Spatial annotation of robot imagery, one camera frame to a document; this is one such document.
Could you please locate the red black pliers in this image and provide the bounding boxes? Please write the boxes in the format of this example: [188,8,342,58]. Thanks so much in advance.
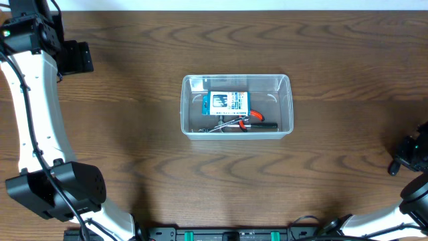
[239,110,265,133]

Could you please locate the clear plastic container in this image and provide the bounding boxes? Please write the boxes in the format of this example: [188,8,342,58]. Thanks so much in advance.
[181,74,294,141]

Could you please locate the black yellow screwdriver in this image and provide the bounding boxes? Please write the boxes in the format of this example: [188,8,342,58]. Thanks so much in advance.
[388,161,401,176]

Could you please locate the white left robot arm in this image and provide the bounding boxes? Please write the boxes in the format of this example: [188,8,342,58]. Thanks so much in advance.
[1,0,142,240]

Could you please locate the small claw hammer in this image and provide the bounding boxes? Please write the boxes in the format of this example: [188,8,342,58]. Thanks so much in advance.
[220,115,278,133]

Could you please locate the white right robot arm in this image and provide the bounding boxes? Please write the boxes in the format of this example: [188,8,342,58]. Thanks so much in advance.
[318,123,427,240]

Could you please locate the silver wrench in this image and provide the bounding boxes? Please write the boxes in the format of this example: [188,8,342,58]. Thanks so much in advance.
[199,116,249,133]

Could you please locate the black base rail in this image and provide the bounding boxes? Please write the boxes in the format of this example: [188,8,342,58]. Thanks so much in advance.
[63,226,335,241]

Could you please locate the blue white screwdriver box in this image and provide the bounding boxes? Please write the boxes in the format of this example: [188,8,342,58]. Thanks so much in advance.
[202,91,251,116]

